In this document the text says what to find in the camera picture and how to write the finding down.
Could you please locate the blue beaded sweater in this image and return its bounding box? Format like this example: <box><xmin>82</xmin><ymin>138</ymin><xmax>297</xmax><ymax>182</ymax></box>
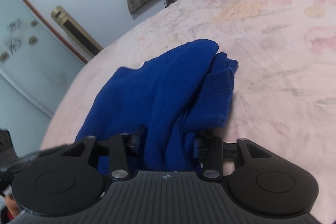
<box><xmin>77</xmin><ymin>39</ymin><xmax>238</xmax><ymax>172</ymax></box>

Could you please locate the frosted glass sliding door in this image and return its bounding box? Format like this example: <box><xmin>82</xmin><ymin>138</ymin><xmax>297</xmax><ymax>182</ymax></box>
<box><xmin>1</xmin><ymin>0</ymin><xmax>84</xmax><ymax>155</ymax></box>

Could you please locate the pink floral bed blanket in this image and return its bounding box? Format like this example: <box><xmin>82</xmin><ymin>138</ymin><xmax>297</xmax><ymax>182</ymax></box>
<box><xmin>42</xmin><ymin>0</ymin><xmax>335</xmax><ymax>223</ymax></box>

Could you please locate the gold tower fan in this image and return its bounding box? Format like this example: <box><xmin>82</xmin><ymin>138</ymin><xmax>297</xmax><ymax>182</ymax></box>
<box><xmin>51</xmin><ymin>6</ymin><xmax>103</xmax><ymax>57</ymax></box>

